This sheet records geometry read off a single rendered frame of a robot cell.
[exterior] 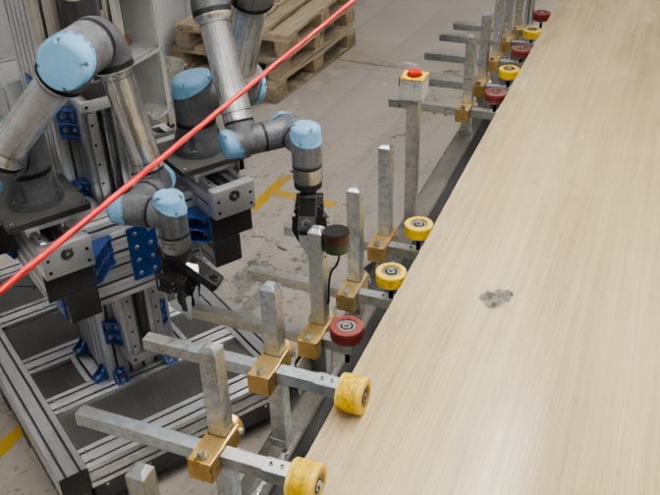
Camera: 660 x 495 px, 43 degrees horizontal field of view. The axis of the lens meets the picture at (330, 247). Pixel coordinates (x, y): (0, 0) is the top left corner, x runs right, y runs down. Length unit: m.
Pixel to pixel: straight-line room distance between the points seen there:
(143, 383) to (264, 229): 1.38
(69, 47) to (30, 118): 0.23
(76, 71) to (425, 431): 1.05
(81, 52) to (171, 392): 1.39
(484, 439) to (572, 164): 1.25
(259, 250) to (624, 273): 2.09
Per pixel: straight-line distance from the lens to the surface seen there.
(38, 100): 2.01
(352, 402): 1.73
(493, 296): 2.10
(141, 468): 1.42
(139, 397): 2.93
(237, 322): 2.12
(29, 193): 2.33
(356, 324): 2.00
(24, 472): 3.10
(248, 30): 2.29
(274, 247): 3.97
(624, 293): 2.20
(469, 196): 2.54
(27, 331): 3.35
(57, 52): 1.91
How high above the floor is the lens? 2.14
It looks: 33 degrees down
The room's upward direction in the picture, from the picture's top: 2 degrees counter-clockwise
